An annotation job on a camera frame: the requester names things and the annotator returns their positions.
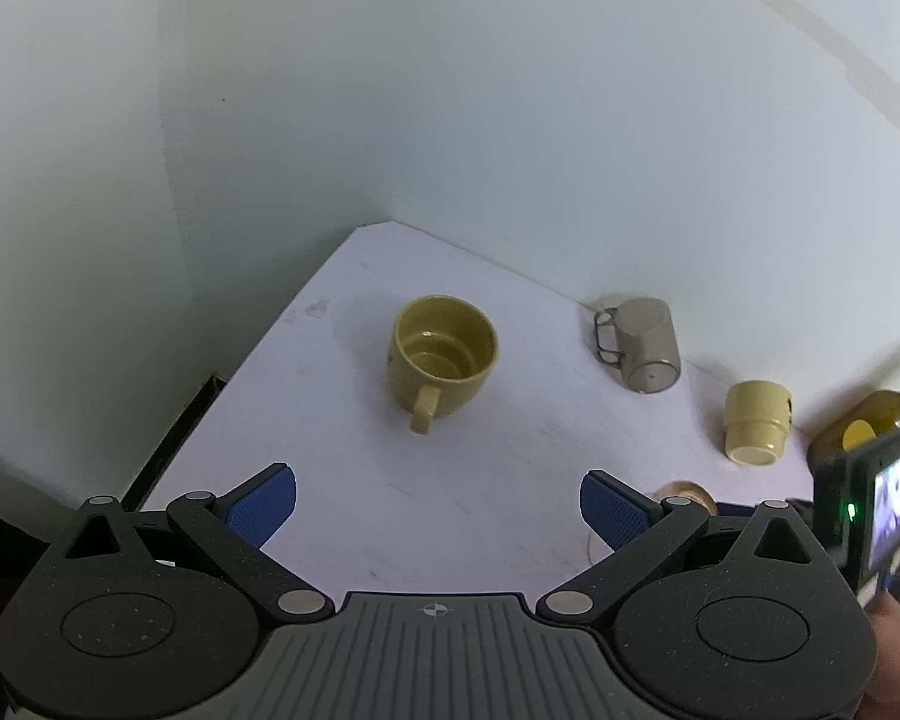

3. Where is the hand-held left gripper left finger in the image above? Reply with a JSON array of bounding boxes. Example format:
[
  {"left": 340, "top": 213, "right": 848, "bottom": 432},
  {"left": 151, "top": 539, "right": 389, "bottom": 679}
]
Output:
[{"left": 63, "top": 463, "right": 332, "bottom": 620}]

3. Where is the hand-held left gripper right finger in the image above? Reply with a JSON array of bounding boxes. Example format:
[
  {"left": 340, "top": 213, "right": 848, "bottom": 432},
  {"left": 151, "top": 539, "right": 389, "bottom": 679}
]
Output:
[{"left": 535, "top": 469, "right": 817, "bottom": 623}]

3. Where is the olive oil glass bottle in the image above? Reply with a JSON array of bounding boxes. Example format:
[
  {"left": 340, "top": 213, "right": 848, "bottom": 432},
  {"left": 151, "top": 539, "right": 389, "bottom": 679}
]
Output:
[{"left": 805, "top": 373, "right": 900, "bottom": 467}]

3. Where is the olive yellow ceramic mug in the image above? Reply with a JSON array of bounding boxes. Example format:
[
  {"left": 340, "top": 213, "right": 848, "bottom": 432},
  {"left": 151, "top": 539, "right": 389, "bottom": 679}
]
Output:
[{"left": 386, "top": 294, "right": 500, "bottom": 437}]

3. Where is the grey metal camping mug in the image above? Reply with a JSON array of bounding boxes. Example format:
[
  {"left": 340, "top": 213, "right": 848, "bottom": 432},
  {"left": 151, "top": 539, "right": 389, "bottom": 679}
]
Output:
[{"left": 592, "top": 297, "right": 682, "bottom": 396}]

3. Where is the cream ceramic cup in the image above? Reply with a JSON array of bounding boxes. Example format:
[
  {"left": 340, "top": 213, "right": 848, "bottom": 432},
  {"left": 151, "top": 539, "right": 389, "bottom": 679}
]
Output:
[{"left": 722, "top": 379, "right": 797, "bottom": 467}]

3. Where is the copper-coloured round object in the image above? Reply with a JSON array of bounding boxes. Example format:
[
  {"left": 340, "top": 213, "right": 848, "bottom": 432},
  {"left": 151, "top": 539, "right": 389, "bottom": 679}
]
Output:
[{"left": 649, "top": 481, "right": 721, "bottom": 518}]

